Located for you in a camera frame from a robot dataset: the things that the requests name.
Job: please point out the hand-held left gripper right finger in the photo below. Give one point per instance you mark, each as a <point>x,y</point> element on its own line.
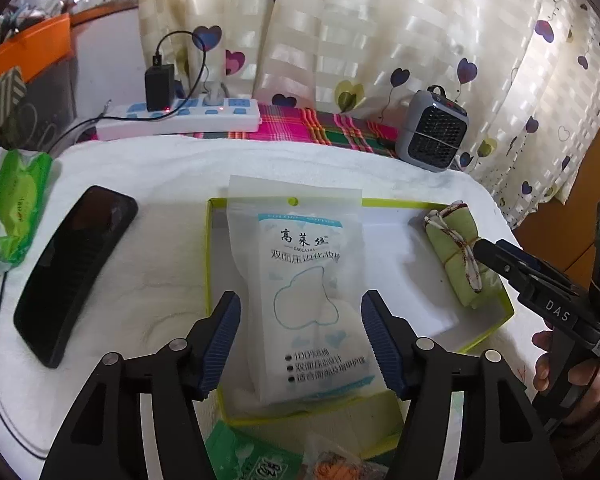
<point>380,340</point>

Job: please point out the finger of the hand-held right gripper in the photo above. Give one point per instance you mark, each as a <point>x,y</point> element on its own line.
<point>525,255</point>
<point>497,260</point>

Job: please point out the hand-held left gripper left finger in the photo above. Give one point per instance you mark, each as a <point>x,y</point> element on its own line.
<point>220,345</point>

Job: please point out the lime green box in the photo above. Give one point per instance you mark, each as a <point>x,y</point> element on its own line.
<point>415,270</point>

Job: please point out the green tea packet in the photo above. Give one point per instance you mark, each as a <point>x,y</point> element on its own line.
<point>240,455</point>

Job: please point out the white cotton pads bag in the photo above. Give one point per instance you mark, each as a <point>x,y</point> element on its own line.
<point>300,260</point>

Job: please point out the person's right forearm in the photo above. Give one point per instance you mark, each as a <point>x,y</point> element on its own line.
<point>587,447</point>

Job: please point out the person's right hand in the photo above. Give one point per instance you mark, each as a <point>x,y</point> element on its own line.
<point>587,382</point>

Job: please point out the orange printed clear packet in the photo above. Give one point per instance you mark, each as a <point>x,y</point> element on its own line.
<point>340,465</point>

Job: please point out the small grey heater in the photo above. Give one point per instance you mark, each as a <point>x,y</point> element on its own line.
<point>430,135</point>

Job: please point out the black smartphone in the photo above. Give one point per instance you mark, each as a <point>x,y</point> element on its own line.
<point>70,280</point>

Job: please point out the pink plaid cloth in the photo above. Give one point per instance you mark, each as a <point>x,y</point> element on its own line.
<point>330,130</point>

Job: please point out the white power strip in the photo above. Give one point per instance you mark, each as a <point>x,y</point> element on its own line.
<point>180,122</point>

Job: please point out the green tissue packet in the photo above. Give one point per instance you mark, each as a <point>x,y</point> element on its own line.
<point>17,200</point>

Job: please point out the white plug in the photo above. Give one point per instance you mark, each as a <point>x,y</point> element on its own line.
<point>214,95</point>

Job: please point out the black charger adapter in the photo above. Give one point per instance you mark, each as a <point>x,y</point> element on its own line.
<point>159,87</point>

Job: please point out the cream curtain with hearts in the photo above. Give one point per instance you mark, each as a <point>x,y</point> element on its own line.
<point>380,20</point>

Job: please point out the orange-rimmed white table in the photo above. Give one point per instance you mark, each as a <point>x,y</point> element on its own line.
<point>105,60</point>

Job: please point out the green striped box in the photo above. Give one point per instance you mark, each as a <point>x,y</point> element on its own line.
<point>0,95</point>

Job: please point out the orange plastic bin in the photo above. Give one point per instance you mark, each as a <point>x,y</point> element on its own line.
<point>25,45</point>

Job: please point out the clutter of plastic bags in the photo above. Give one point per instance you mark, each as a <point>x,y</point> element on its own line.
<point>40,5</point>

